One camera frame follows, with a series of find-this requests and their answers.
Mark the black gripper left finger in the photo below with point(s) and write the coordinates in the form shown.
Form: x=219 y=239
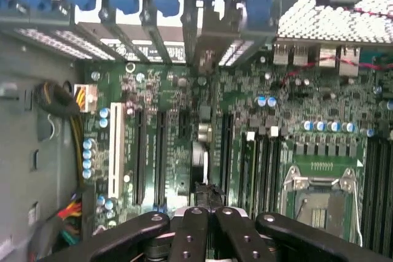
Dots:
x=190 y=237

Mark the silver rear port block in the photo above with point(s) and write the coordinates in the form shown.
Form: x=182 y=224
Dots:
x=349 y=62
x=281 y=55
x=303 y=55
x=328 y=58

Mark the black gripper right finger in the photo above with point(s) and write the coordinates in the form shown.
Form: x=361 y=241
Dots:
x=242 y=237

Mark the white power connector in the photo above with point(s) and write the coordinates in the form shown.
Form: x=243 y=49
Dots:
x=89 y=99

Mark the CPU socket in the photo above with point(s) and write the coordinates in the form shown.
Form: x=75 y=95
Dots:
x=319 y=200

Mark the short black expansion slot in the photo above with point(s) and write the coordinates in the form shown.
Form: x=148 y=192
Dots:
x=184 y=124

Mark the locking lever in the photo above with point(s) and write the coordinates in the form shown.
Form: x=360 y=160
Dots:
x=357 y=213

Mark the white expansion slot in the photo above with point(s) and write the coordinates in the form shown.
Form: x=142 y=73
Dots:
x=116 y=151

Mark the open dark PC case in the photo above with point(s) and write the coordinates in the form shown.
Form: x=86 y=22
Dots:
x=307 y=13

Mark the long expansion slot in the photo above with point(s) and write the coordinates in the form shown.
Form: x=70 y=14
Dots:
x=227 y=157
x=161 y=157
x=139 y=157

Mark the green motherboard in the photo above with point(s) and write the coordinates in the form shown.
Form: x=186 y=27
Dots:
x=172 y=90

